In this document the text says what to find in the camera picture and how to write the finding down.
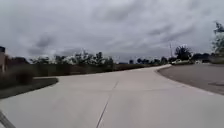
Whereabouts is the row of trees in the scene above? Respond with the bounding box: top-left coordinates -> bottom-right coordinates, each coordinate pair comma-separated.
29,49 -> 116,66

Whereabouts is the pale concrete path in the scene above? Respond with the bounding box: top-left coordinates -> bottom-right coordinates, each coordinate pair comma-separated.
0,64 -> 224,128

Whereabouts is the long hedge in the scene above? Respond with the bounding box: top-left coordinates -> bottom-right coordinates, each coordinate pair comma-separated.
0,62 -> 148,90

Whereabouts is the utility pole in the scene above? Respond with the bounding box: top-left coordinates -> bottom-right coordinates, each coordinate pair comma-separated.
169,41 -> 174,60

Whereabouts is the white car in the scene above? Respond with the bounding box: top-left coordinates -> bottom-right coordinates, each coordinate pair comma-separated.
171,58 -> 183,65

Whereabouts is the round dark tree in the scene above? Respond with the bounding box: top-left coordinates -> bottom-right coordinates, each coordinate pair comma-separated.
174,45 -> 193,62

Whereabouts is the grass strip beside hedge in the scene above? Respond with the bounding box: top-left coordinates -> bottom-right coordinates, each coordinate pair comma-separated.
0,77 -> 60,100

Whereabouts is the grey asphalt road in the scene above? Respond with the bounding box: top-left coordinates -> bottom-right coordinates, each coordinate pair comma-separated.
156,62 -> 224,97

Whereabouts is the tall tree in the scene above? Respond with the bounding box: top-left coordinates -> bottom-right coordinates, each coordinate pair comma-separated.
211,21 -> 224,57

